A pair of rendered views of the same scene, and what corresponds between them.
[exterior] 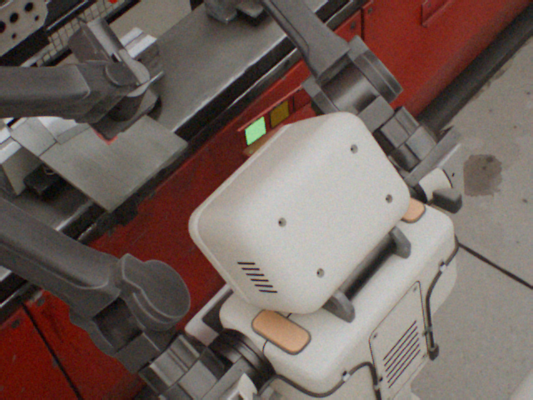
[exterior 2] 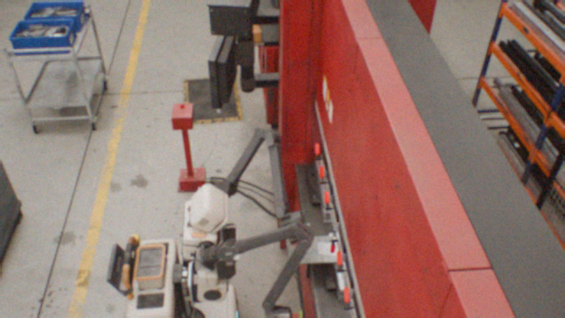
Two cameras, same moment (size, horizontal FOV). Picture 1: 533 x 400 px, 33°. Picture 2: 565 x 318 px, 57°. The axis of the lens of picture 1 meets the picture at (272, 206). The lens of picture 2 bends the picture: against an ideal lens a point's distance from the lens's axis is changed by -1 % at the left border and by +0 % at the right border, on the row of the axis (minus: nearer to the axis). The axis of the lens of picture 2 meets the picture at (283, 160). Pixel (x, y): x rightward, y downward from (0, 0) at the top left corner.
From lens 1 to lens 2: 263 cm
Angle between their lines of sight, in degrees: 75
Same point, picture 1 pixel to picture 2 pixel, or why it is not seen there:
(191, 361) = not seen: hidden behind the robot
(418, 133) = (207, 251)
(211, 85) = (321, 306)
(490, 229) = not seen: outside the picture
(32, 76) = (278, 182)
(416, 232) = (189, 231)
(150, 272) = (225, 186)
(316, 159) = (204, 199)
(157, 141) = not seen: hidden behind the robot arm
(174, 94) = (327, 297)
